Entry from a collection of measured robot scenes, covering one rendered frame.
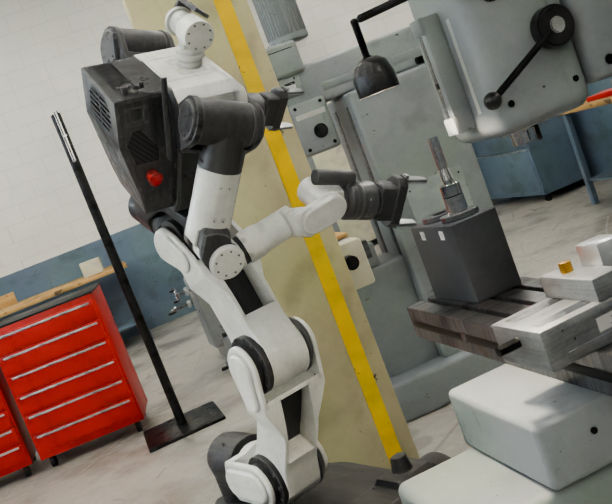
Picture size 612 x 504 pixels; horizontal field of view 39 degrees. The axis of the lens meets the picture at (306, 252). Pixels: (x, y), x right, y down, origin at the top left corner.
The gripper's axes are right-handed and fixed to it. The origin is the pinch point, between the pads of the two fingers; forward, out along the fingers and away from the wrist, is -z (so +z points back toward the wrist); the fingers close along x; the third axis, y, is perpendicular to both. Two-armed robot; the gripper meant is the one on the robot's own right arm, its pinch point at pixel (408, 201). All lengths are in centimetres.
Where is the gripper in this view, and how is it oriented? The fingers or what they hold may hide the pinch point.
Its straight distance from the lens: 204.1
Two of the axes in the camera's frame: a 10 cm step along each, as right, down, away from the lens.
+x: 1.9, -9.1, -3.7
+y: -4.5, -4.2, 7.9
